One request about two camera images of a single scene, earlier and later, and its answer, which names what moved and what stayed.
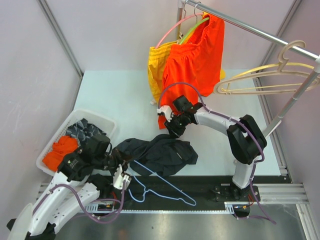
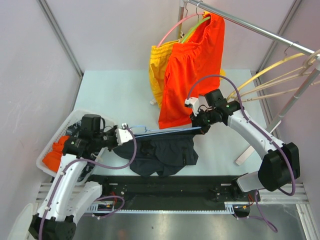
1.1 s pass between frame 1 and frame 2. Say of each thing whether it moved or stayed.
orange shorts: stayed
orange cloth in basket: stayed
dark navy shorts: moved
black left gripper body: moved
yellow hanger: moved
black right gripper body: moved
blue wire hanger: moved
